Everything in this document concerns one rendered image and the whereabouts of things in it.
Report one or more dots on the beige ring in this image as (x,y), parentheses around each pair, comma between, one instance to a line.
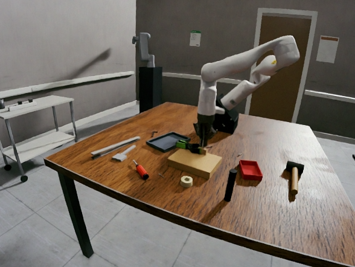
(186,181)

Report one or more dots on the red rectangular tray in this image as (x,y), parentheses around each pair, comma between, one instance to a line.
(250,170)

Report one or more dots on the red screwdriver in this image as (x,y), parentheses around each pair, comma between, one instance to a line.
(141,171)

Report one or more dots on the pale wooden board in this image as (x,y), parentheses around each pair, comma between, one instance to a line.
(197,164)

